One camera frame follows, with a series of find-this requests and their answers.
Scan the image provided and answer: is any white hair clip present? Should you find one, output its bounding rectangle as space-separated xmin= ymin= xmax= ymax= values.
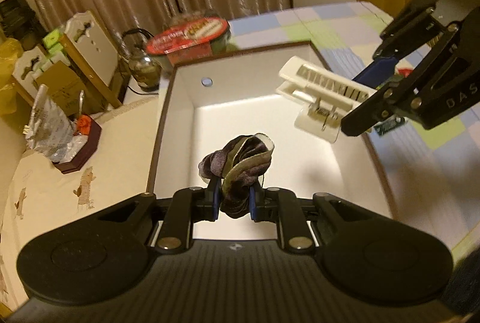
xmin=277 ymin=56 xmax=375 ymax=143

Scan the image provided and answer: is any white wooden chair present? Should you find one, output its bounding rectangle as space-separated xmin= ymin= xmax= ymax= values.
xmin=11 ymin=44 xmax=47 ymax=106
xmin=59 ymin=10 xmax=122 ymax=109

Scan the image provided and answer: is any cartoon bear bedsheet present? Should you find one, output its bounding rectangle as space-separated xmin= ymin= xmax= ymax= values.
xmin=1 ymin=97 xmax=161 ymax=310

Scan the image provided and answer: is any green mentholatum blister card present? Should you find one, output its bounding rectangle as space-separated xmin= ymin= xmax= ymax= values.
xmin=373 ymin=115 xmax=407 ymax=136

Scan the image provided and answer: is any glass kettle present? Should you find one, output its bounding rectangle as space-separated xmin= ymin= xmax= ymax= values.
xmin=117 ymin=28 xmax=161 ymax=92

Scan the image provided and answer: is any red lid noodle bowl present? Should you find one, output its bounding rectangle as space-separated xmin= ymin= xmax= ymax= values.
xmin=145 ymin=17 xmax=231 ymax=66

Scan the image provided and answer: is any brown cardboard carton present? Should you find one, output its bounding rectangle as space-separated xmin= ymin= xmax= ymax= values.
xmin=36 ymin=61 xmax=87 ymax=117

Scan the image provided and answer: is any red snack packet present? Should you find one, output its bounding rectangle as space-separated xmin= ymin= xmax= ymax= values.
xmin=396 ymin=68 xmax=413 ymax=78

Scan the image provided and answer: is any dark wooden tray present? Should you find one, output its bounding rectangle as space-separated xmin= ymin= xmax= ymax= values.
xmin=53 ymin=114 xmax=102 ymax=174

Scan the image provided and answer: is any yellow plastic bag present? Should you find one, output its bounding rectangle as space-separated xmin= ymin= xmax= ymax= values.
xmin=0 ymin=38 xmax=24 ymax=116

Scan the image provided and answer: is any metal spoon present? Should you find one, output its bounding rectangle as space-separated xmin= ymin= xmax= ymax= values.
xmin=76 ymin=89 xmax=86 ymax=119

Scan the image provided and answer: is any brown cardboard storage box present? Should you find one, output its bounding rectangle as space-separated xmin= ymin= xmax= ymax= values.
xmin=146 ymin=41 xmax=397 ymax=217

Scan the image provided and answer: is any dark sock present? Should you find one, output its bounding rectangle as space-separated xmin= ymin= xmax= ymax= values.
xmin=198 ymin=133 xmax=275 ymax=219

